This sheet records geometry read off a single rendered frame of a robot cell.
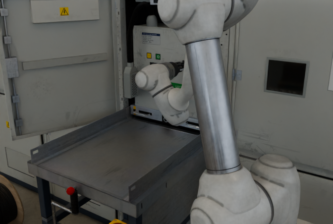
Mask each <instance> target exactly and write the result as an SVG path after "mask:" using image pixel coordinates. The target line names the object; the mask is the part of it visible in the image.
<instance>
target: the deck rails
mask: <svg viewBox="0 0 333 224"><path fill-rule="evenodd" d="M129 120H131V119H130V118H127V108H124V109H122V110H119V111H117V112H115V113H112V114H110V115H108V116H105V117H103V118H101V119H99V120H96V121H94V122H92V123H90V124H87V125H85V126H83V127H80V128H78V129H76V130H74V131H72V132H70V133H67V134H65V135H63V136H61V137H58V138H56V139H54V140H51V141H49V142H47V143H45V144H42V145H40V146H38V147H36V148H33V149H31V150H30V154H31V164H34V165H36V166H38V165H40V164H42V163H44V162H46V161H48V160H50V159H52V158H54V157H56V156H58V155H60V154H62V153H64V152H66V151H68V150H70V149H72V148H74V147H76V146H78V145H80V144H82V143H84V142H86V141H88V140H90V139H92V138H95V137H97V136H99V135H101V134H103V133H105V132H107V131H109V130H111V129H113V128H115V127H117V126H119V125H121V124H123V123H125V122H127V121H129ZM201 147H202V140H201V135H200V134H199V135H198V136H197V137H195V138H194V139H193V140H191V141H190V142H188V143H187V144H186V145H184V146H183V147H181V148H180V149H179V150H177V151H176V152H175V153H173V154H172V155H170V156H169V157H168V158H166V159H165V160H164V161H162V162H161V163H159V164H158V165H157V166H155V167H154V168H153V169H151V170H150V171H148V172H147V173H146V174H144V175H143V176H142V177H140V178H139V179H137V180H136V181H135V182H133V183H132V184H130V185H129V186H128V195H127V196H125V197H124V198H123V199H122V200H124V201H126V202H129V203H131V202H133V201H134V200H135V199H136V198H138V197H139V196H140V195H141V194H143V193H144V192H145V191H146V190H148V189H149V188H150V187H152V186H153V185H154V184H155V183H157V182H158V181H159V180H160V179H162V178H163V177H164V176H165V175H167V174H168V173H169V172H170V171H172V170H173V169H174V168H175V167H177V166H178V165H179V164H181V163H182V162H183V161H184V160H186V159H187V158H188V157H189V156H191V155H192V154H193V153H195V152H196V151H197V150H198V149H200V148H201ZM35 150H38V152H37V153H35V154H33V151H35ZM133 186H135V188H134V189H133V190H131V188H132V187H133Z"/></svg>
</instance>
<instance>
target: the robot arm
mask: <svg viewBox="0 0 333 224"><path fill-rule="evenodd" d="M257 2H258V0H158V13H159V16H160V19H161V21H162V22H163V23H164V24H165V25H166V26H167V27H169V28H171V29H173V31H174V33H175V34H176V36H177V37H178V40H179V41H180V43H181V44H182V45H185V48H186V50H185V60H183V61H182V62H180V61H179V62H163V63H159V64H151V65H148V66H146V67H144V68H142V69H141V70H140V71H139V72H138V73H137V74H136V76H135V83H136V85H137V87H138V88H140V89H142V90H144V91H147V92H148V93H149V94H150V95H151V96H152V97H153V99H154V101H155V103H156V105H157V107H158V109H159V111H160V112H161V114H162V115H163V117H164V118H165V119H166V120H167V121H168V122H169V123H170V124H171V125H174V126H179V125H182V124H184V123H185V122H187V121H188V119H189V110H188V106H189V100H190V99H191V97H192V95H193V94H194V100H195V106H196V112H197V118H198V123H199V129H200V134H201V140H202V146H203V152H204V157H205V163H206V170H204V172H203V173H202V175H201V177H200V179H199V189H198V194H197V199H195V200H194V202H193V204H192V207H191V211H190V222H191V224H297V217H298V212H299V205H300V179H299V175H298V172H297V169H296V167H295V165H294V164H293V163H292V162H291V160H290V159H288V158H287V157H284V156H281V155H276V154H265V155H263V156H261V157H259V158H258V159H257V160H256V161H255V162H254V163H253V164H252V165H251V168H250V171H249V170H248V169H247V168H245V167H244V166H243V165H241V163H240V157H239V151H238V146H237V140H236V134H235V128H234V122H233V116H232V111H231V105H230V99H229V93H228V87H227V81H226V75H225V69H224V63H223V57H222V50H221V44H220V38H221V36H222V33H223V32H224V31H226V30H227V29H229V28H230V27H232V26H234V25H236V24H237V23H238V22H239V21H241V20H242V19H243V18H244V17H245V16H247V15H248V14H249V13H250V12H251V11H252V9H253V8H254V7H255V5H256V4H257ZM182 71H183V81H182V87H181V89H180V88H174V87H173V85H172V84H171V81H170V80H172V79H173V78H174V77H176V76H177V75H178V73H180V72H182Z"/></svg>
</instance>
